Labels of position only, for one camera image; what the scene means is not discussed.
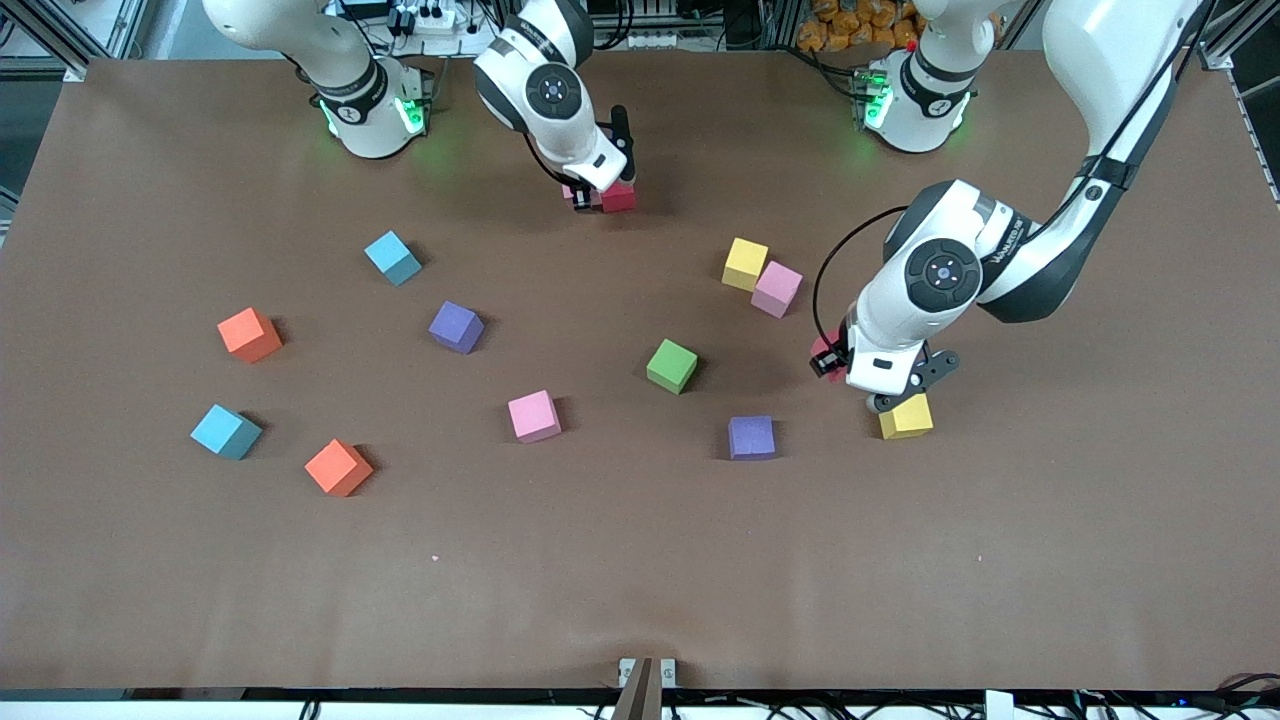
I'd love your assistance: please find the aluminium frame rail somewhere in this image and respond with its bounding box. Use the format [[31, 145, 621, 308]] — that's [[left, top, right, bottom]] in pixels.
[[0, 0, 151, 83], [1200, 0, 1280, 211]]

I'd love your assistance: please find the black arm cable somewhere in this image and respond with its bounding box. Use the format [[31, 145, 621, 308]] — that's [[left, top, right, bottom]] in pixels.
[[522, 130, 571, 191], [812, 205, 909, 346]]

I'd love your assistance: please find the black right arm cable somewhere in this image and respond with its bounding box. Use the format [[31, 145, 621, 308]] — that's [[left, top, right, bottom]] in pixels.
[[522, 130, 571, 191]]

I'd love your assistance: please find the teal foam cube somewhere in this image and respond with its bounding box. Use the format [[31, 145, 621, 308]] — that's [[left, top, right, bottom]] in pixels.
[[190, 404, 264, 461], [363, 230, 424, 288]]

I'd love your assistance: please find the white power strip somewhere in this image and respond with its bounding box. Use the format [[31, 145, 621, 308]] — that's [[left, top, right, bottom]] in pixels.
[[385, 0, 501, 56]]

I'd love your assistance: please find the orange snack bag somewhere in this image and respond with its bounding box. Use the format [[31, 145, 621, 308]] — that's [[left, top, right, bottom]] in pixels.
[[797, 0, 926, 53]]

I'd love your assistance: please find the green foam cube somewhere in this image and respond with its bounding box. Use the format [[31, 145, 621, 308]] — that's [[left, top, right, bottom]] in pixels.
[[646, 338, 700, 395]]

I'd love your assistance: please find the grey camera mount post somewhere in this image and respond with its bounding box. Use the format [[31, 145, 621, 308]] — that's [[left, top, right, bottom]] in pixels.
[[610, 655, 679, 720]]

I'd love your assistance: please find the yellow foam cube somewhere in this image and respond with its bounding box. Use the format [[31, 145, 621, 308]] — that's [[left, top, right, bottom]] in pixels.
[[878, 392, 935, 441], [722, 237, 771, 293]]

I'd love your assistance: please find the orange foam cube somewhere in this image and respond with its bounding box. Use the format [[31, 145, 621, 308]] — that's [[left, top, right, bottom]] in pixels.
[[217, 307, 284, 364], [304, 438, 375, 499]]

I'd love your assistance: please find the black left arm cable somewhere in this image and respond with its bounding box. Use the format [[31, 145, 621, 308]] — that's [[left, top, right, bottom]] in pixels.
[[812, 205, 909, 346]]

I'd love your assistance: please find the purple foam cube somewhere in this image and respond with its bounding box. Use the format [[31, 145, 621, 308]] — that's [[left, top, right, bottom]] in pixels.
[[428, 300, 486, 355], [728, 415, 778, 462]]

